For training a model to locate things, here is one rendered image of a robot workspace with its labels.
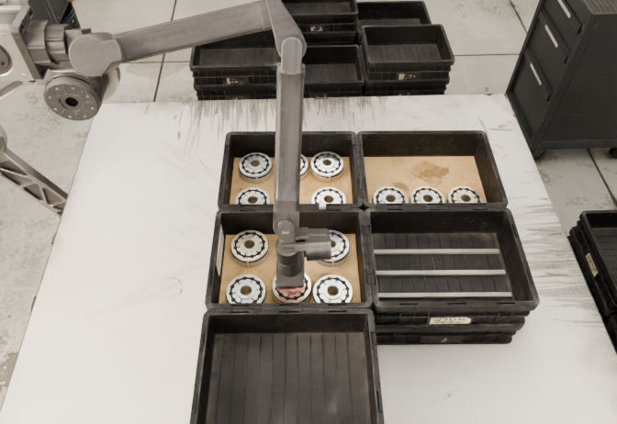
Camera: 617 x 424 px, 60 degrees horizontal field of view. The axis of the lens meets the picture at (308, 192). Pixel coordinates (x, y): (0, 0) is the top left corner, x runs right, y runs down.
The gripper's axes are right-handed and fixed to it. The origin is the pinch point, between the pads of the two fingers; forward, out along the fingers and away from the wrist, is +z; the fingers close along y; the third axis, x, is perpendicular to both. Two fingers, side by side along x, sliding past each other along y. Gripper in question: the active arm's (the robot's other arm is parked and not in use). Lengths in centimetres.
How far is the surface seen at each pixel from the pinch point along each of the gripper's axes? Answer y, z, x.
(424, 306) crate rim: -9.5, -5.4, -31.7
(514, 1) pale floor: 272, 110, -154
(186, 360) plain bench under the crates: -13.8, 15.4, 28.7
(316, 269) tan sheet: 6.4, 4.8, -6.3
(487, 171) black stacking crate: 36, 3, -58
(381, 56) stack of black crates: 145, 49, -41
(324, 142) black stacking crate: 48.5, 1.3, -10.0
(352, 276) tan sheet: 4.0, 5.0, -15.8
